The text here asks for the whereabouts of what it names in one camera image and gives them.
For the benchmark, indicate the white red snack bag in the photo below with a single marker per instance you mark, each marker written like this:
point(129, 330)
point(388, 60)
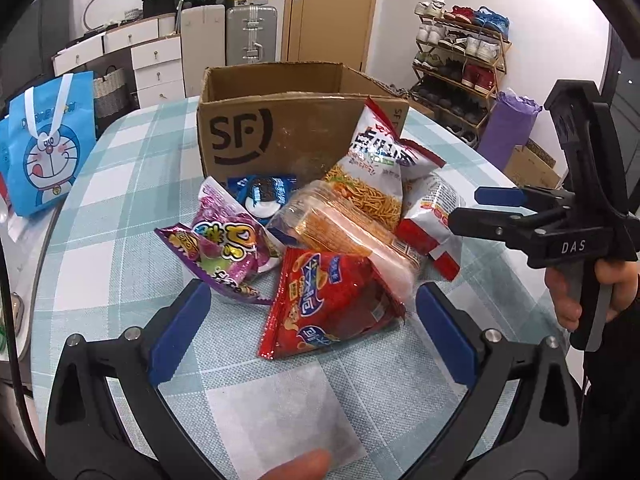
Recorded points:
point(424, 223)

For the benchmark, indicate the checkered teal tablecloth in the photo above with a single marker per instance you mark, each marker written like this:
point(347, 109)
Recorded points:
point(375, 402)

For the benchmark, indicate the white fried noodle snack bag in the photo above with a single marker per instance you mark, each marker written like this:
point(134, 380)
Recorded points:
point(377, 165)

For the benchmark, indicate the blue Doraemon tote bag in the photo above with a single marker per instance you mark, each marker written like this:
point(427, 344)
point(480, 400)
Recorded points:
point(45, 140)

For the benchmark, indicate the blue Oreo cookie pack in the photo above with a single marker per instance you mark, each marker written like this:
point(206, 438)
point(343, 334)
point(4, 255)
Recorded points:
point(263, 196)

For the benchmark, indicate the wooden shoe rack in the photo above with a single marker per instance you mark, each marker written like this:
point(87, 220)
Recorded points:
point(459, 62)

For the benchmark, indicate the woven basket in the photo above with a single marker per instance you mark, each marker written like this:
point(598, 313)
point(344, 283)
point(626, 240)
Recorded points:
point(110, 91)

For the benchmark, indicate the person's right hand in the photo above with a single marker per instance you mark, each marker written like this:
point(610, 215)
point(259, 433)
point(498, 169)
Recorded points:
point(621, 275)

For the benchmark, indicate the red chip snack bag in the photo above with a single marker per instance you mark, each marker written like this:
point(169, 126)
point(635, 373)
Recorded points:
point(324, 298)

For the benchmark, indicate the clear cracker pack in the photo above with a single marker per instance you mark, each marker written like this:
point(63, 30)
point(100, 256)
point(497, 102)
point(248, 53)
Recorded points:
point(317, 217)

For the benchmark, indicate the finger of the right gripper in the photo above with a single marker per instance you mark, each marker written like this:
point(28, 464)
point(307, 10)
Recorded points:
point(529, 196)
point(500, 226)

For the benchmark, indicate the person's left hand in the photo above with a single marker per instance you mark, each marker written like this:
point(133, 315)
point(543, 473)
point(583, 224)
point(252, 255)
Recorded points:
point(313, 465)

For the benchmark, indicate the purple candy snack bag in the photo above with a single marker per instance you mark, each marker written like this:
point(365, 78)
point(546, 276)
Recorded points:
point(224, 246)

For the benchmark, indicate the wooden door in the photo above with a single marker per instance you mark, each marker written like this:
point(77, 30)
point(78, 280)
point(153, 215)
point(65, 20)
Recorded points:
point(327, 30)

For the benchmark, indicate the silver suitcase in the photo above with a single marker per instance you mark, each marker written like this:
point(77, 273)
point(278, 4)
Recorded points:
point(251, 34)

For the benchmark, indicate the purple rolled mat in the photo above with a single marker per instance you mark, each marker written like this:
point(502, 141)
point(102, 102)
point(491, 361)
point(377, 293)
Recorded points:
point(509, 125)

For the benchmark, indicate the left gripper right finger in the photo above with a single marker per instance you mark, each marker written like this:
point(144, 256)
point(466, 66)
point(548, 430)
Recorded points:
point(518, 418)

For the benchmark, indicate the small cardboard box on floor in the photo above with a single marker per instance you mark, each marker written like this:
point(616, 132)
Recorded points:
point(531, 165)

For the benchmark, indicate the SF cardboard box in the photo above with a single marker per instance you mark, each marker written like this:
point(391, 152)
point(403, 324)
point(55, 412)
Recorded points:
point(284, 118)

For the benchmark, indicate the white drawer desk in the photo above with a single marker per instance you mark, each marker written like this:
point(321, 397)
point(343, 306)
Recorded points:
point(154, 48)

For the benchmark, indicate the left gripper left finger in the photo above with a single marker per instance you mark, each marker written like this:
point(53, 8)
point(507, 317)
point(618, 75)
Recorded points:
point(106, 416)

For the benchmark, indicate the beige suitcase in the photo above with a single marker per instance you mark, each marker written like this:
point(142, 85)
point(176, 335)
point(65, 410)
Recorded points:
point(203, 43)

